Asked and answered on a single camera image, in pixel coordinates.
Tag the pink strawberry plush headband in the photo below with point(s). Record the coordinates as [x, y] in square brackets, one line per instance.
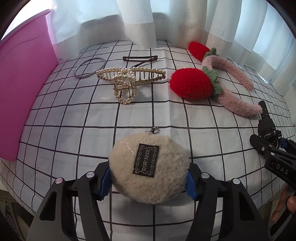
[192, 83]

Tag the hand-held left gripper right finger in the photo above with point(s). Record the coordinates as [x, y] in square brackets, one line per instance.
[191, 184]

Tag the pink plastic bin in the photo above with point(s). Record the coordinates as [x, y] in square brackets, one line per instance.
[23, 76]

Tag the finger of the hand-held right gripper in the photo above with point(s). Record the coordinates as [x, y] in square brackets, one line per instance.
[289, 144]
[261, 144]

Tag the gold pearl hair claw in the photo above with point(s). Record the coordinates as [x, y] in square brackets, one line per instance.
[126, 81]

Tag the white curtain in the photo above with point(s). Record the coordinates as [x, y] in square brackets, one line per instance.
[138, 23]

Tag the beige fluffy round pouch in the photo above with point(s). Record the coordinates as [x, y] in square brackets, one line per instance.
[141, 166]

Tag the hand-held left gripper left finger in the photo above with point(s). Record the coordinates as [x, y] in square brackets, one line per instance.
[105, 183]

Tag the brown snap hair clip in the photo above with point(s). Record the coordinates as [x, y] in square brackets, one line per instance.
[141, 58]

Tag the white checked tablecloth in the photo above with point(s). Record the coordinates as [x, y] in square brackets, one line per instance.
[196, 122]

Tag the silver bangle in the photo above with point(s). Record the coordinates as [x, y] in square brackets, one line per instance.
[89, 67]

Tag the person's right hand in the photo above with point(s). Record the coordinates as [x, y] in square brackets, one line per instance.
[283, 201]

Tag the black sport wristwatch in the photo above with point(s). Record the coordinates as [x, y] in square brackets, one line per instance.
[268, 131]

